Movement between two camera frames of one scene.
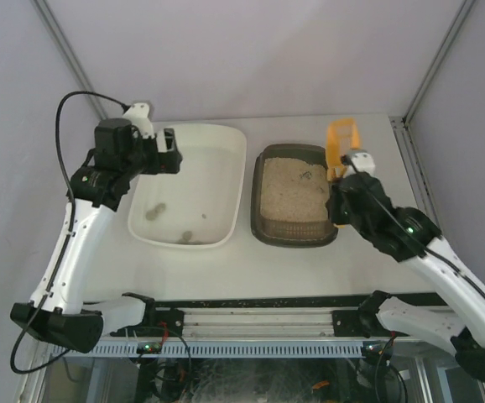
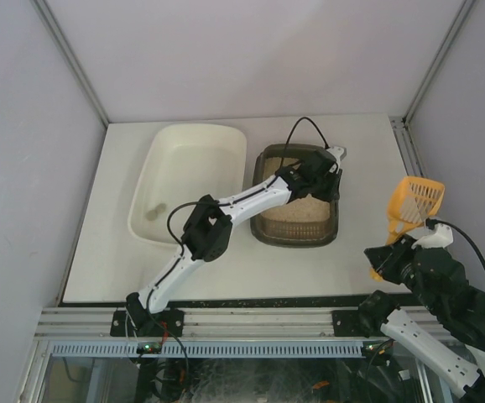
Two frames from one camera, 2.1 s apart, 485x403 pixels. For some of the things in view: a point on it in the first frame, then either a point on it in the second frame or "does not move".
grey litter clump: x=150 y=216 does not move
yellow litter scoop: x=342 y=138 → x=414 y=201
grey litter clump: x=160 y=207 does not move
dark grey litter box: x=289 y=192 does not move
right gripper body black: x=339 y=203 → x=388 y=260
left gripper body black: x=159 y=154 → x=331 y=185
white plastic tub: x=200 y=206 does not move
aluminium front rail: x=258 y=321 does not move
